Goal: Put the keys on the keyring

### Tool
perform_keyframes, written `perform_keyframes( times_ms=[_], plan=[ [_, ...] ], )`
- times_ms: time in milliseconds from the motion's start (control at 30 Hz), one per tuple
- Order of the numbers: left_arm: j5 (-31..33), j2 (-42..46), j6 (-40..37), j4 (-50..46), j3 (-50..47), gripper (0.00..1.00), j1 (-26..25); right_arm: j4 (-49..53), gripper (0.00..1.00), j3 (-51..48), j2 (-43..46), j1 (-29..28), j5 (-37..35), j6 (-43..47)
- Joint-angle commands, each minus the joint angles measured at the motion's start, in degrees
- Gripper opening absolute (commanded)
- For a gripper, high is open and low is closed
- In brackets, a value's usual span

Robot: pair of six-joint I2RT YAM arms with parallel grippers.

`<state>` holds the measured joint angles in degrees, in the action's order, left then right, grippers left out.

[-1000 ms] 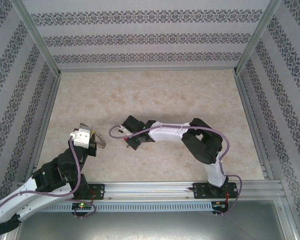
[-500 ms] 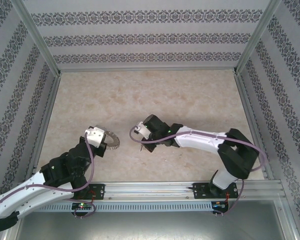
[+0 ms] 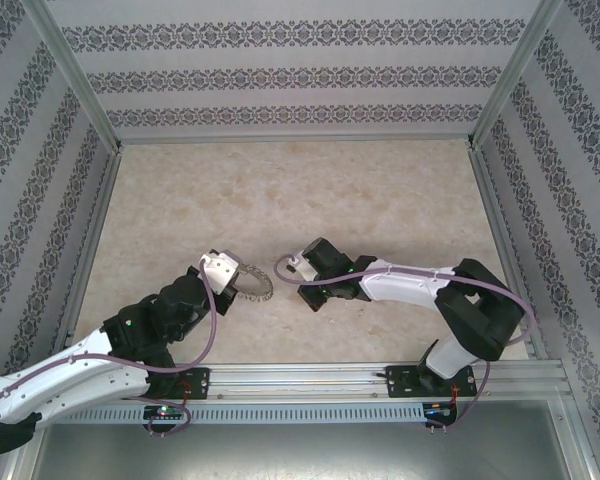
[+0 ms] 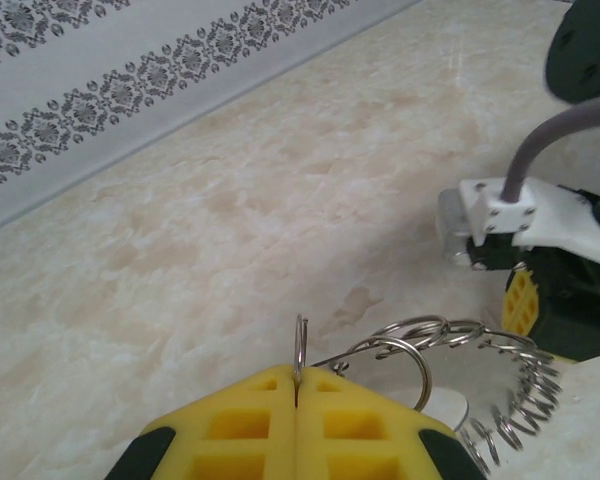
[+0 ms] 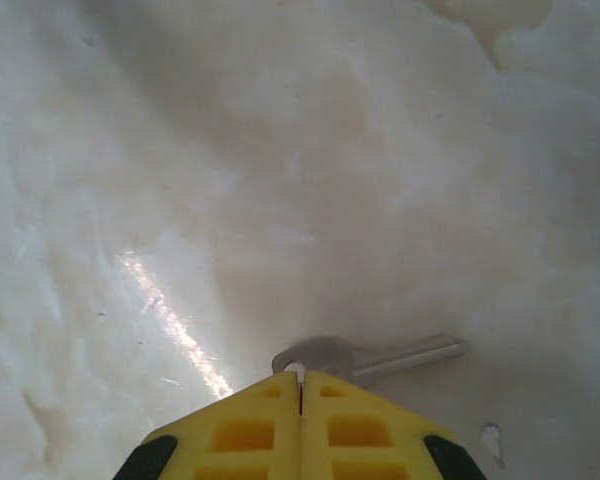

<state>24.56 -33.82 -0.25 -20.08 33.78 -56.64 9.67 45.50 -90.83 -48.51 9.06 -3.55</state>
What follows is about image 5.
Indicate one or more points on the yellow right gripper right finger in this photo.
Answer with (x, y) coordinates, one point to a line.
(315, 450)

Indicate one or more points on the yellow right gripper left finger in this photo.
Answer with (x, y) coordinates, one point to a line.
(285, 450)

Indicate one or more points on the silver key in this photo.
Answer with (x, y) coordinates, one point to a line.
(330, 352)

